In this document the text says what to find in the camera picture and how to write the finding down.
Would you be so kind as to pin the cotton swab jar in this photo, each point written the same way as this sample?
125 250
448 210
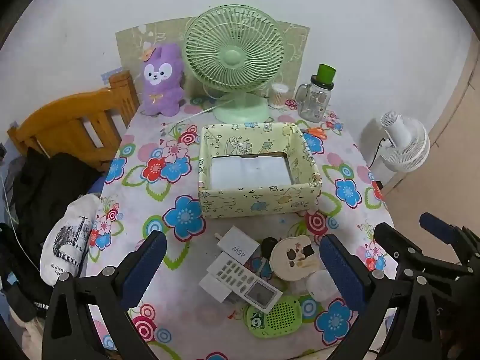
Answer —
279 97

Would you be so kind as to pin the floral tablecloth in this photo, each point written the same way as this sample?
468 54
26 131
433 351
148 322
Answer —
180 281

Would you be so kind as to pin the purple plush toy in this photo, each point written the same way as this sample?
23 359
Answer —
161 82

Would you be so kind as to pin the white floor fan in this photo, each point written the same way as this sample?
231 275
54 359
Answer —
407 146

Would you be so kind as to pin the black bag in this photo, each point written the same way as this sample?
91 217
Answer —
22 288

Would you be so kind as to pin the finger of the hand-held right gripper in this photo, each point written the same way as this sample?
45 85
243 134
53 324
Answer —
435 225
390 238

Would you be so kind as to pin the orange scissors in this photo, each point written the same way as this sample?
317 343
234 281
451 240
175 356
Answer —
317 132

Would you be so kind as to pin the blue patterned paper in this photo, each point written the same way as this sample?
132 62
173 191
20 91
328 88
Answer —
111 74

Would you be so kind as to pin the green perforated panda case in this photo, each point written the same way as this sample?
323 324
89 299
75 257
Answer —
277 317

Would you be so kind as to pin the round cream mirror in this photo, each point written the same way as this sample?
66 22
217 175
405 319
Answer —
290 260

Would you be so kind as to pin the white printed bag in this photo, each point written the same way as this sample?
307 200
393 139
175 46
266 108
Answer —
71 232

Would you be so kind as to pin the black car key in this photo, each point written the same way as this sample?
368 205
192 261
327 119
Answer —
269 247

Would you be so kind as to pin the patterned storage box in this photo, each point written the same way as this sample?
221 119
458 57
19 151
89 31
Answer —
258 202

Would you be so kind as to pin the white charger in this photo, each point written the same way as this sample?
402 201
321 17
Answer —
238 245

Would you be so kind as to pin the black jacket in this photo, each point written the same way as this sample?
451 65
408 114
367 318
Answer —
52 187

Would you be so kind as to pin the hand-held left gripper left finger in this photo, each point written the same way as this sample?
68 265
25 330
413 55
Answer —
144 266

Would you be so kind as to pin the glass mug with green lid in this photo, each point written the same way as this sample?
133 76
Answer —
315 101

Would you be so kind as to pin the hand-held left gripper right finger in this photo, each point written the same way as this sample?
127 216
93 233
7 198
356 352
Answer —
343 273

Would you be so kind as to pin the white round object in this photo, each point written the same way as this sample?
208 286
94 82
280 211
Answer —
320 287

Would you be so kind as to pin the green desk fan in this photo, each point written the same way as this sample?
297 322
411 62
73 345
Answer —
230 57

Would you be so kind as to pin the white remote control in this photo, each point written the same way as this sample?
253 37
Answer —
240 277

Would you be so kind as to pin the white rectangular box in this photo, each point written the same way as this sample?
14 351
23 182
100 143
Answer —
213 288

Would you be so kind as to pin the wooden chair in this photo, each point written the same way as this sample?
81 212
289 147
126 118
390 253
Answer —
71 116

